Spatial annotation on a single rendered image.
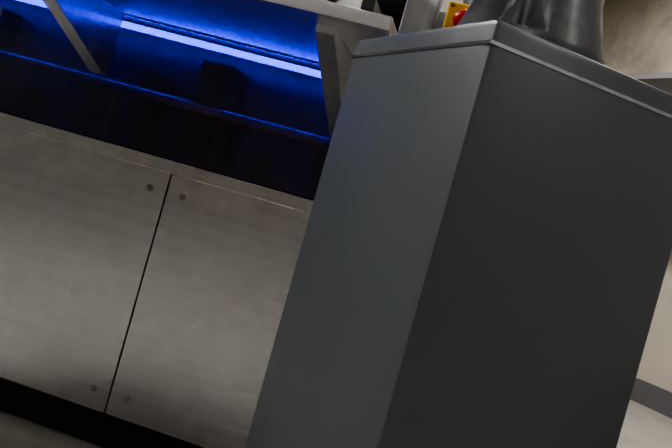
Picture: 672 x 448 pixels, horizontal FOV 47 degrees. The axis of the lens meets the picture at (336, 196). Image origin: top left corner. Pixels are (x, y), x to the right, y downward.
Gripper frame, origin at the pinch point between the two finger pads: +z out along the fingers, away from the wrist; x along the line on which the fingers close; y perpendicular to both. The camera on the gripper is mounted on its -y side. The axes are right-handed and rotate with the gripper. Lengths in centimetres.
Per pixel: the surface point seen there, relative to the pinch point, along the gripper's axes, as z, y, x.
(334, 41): 7.2, 0.3, -2.4
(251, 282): 49, 33, 8
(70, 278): 59, 33, 43
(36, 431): 91, 36, 43
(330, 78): 11.1, 10.8, -1.1
